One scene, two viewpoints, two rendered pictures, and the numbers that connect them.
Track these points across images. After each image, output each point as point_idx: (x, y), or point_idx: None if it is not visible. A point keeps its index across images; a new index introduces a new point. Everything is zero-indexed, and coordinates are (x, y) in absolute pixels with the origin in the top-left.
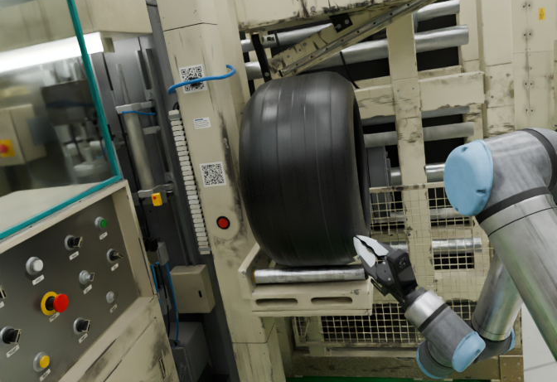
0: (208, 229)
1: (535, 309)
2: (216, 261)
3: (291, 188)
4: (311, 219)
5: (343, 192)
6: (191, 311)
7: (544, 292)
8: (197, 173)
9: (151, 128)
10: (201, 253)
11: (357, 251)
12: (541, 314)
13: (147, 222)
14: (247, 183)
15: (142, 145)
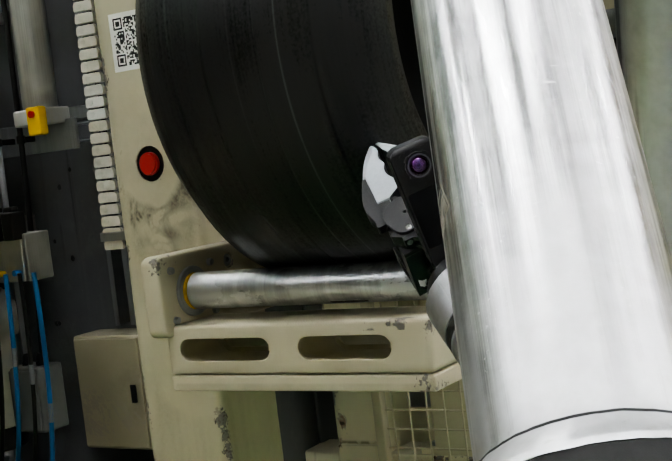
0: (119, 182)
1: (416, 41)
2: (133, 266)
3: (215, 4)
4: (256, 82)
5: (329, 12)
6: (113, 443)
7: None
8: (104, 39)
9: None
10: (105, 247)
11: (363, 172)
12: (417, 44)
13: (51, 215)
14: (138, 5)
15: (31, 2)
